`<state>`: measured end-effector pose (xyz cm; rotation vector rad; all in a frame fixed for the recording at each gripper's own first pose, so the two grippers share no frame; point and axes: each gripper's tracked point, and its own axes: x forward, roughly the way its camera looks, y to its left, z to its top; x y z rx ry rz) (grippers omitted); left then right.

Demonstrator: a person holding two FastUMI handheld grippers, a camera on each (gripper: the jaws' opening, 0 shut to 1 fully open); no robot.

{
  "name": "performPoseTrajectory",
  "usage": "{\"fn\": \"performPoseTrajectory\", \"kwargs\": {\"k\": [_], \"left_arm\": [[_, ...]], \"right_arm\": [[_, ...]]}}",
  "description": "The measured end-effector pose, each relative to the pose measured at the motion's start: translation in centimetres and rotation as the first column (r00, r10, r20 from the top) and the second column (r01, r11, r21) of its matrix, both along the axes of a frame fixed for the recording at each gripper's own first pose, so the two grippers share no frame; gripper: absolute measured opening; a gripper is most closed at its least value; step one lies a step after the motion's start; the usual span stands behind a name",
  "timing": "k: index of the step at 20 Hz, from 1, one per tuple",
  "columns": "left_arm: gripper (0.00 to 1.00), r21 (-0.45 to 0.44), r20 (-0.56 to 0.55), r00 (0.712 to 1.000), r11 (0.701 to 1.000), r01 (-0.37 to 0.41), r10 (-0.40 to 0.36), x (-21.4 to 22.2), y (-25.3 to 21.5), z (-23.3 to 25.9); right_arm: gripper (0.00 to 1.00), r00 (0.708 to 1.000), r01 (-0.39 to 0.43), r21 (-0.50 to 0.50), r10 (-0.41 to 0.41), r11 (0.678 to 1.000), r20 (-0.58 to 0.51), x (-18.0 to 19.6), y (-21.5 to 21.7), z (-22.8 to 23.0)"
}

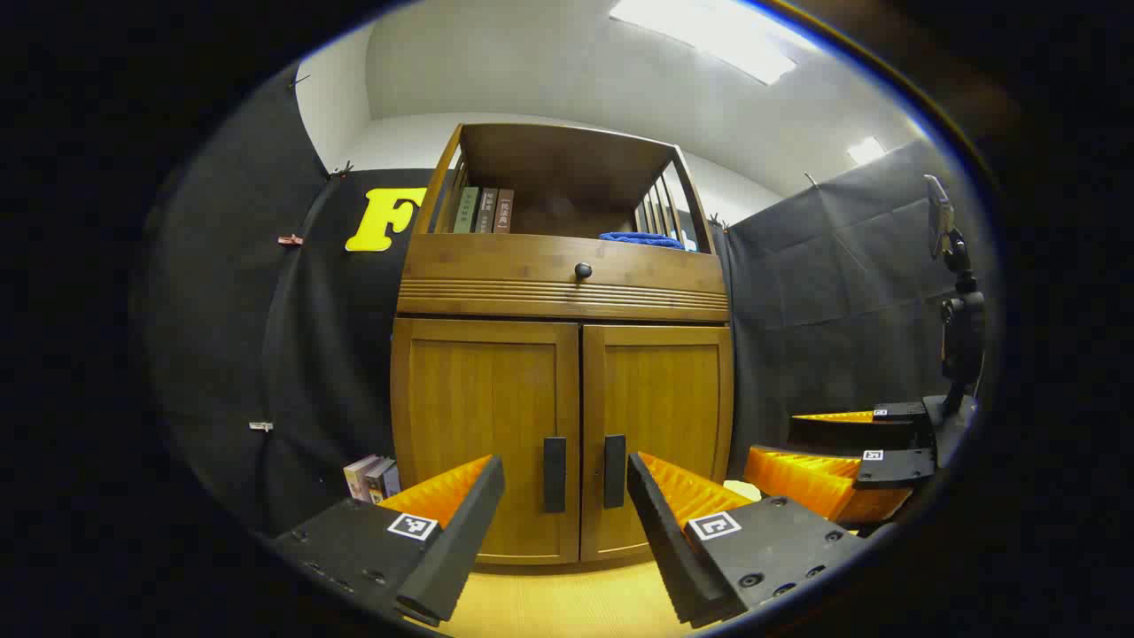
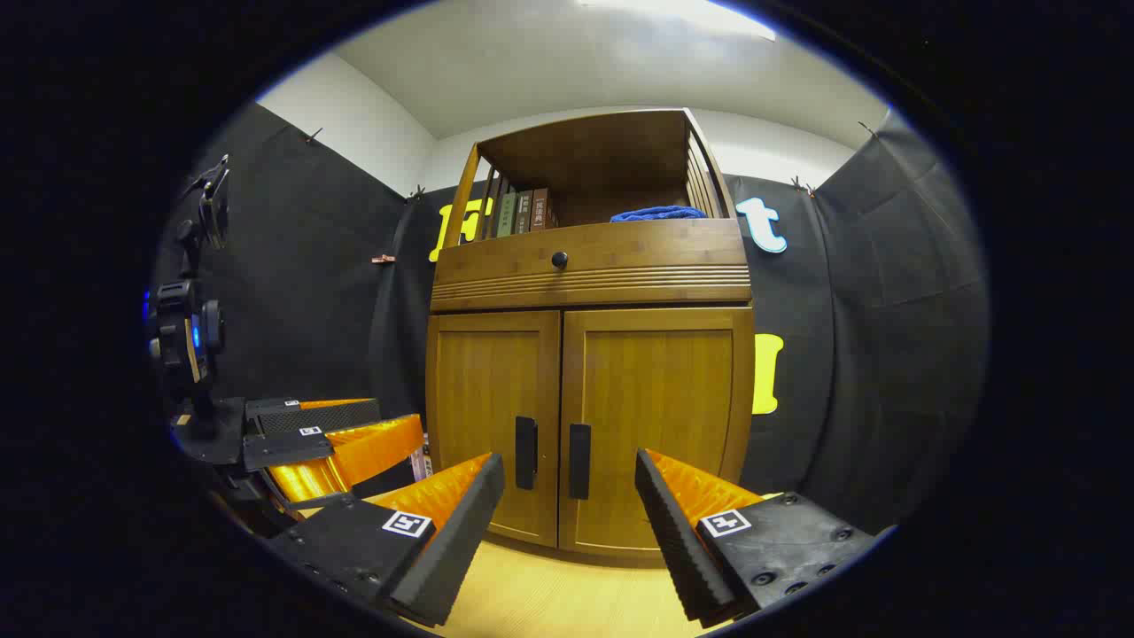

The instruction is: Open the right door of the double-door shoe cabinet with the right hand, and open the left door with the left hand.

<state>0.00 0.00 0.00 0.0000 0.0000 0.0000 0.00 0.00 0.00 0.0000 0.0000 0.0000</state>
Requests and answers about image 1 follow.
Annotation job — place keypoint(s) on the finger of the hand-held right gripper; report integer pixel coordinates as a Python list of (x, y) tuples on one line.
[(850, 432), (895, 468)]

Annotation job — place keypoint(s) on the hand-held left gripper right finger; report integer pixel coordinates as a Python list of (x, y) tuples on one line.
[(678, 558)]

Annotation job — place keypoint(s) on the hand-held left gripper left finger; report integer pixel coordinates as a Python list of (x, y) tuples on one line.
[(452, 558)]

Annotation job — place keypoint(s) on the wooden cabinet door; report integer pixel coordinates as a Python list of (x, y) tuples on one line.
[(478, 408), (660, 399)]

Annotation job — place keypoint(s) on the wooden double-door shoe cabinet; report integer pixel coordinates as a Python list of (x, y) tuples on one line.
[(567, 164)]

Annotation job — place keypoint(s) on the cream lumpy object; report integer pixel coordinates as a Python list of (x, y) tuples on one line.
[(742, 490)]

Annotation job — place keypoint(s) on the blue-grey book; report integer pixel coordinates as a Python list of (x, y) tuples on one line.
[(392, 483)]

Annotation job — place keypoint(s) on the small ceiling light panel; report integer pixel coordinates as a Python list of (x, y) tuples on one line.
[(866, 151)]

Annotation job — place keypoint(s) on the blue cloth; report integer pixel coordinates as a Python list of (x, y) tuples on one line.
[(642, 239)]

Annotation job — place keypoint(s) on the wooden drawer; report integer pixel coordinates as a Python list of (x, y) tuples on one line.
[(496, 261)]

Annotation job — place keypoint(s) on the black round drawer knob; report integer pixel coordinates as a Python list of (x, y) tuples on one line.
[(583, 271)]

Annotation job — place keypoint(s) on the black backdrop cloth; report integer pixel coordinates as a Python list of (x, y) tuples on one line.
[(266, 310)]

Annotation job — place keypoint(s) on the green book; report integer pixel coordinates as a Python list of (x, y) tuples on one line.
[(466, 211)]

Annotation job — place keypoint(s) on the dark brown book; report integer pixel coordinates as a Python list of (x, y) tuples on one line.
[(485, 211)]

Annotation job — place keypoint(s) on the reddish brown book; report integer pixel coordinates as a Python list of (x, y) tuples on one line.
[(503, 211)]

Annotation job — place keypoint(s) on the large ceiling light panel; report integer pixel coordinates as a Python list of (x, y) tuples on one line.
[(709, 35)]

